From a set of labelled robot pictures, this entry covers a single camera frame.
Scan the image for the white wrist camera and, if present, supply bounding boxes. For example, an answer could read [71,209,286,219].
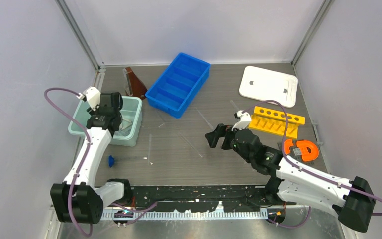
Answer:
[232,110,252,130]
[77,86,101,111]

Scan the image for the grey building plate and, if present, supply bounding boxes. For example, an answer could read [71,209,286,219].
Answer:
[278,142,318,165]

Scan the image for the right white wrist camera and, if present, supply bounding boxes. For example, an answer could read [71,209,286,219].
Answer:
[232,110,252,130]

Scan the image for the short clear glass tube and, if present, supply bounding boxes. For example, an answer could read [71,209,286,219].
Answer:
[230,100,240,112]

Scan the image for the light green plastic tub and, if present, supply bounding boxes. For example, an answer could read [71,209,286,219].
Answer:
[73,96,142,147]

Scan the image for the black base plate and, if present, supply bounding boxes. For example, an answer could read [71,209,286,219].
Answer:
[101,184,297,214]

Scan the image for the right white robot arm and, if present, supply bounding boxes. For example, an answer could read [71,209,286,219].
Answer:
[205,124,376,233]

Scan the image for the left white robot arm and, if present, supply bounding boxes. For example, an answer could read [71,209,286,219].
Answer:
[50,91,133,225]

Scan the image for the yellow test tube rack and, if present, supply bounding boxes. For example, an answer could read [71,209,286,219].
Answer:
[248,106,305,139]

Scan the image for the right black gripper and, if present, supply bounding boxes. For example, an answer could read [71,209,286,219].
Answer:
[205,123,253,164]

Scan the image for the brown triangular stand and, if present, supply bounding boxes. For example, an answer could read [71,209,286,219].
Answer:
[123,67,147,100]

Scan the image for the blue divided plastic bin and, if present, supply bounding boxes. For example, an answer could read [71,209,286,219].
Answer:
[145,52,211,119]

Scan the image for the vertical glass pipette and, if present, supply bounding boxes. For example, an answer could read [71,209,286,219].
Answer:
[147,134,153,165]

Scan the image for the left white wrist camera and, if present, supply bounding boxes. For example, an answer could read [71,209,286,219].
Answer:
[77,86,101,111]

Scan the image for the white plastic tray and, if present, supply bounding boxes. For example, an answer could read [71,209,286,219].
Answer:
[239,66,298,108]

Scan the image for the metal crucible tongs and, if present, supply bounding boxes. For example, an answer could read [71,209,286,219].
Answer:
[117,119,133,136]

